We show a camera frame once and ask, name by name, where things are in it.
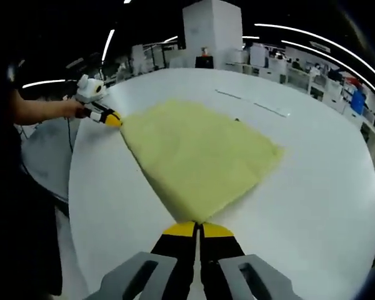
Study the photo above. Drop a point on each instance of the person's left hand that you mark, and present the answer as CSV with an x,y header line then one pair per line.
x,y
72,109

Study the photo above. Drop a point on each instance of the yellow blue black garment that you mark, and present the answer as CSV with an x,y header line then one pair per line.
x,y
200,156

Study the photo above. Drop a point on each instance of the black cabinet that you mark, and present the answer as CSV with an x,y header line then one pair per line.
x,y
204,62

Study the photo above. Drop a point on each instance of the long curved ceiling light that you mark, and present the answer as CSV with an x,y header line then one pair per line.
x,y
315,36
331,61

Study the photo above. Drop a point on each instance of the white square pillar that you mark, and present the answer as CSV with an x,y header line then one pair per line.
x,y
212,31

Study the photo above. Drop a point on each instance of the row of white office desks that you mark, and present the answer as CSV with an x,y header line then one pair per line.
x,y
328,90

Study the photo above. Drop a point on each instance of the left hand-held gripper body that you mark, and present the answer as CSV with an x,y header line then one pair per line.
x,y
89,89

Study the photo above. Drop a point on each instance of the person's dark clothing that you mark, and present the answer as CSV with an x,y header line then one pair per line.
x,y
22,203

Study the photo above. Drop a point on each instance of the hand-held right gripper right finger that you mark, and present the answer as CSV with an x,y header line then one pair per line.
x,y
228,272

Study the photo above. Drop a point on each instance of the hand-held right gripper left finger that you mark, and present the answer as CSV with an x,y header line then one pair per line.
x,y
162,268

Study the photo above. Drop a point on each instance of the ceiling air vent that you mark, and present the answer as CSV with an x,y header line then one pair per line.
x,y
319,46

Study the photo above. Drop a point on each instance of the short ceiling light strip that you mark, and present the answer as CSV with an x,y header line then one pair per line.
x,y
108,45

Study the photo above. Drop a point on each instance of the blue barrel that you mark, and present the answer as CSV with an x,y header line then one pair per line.
x,y
358,101

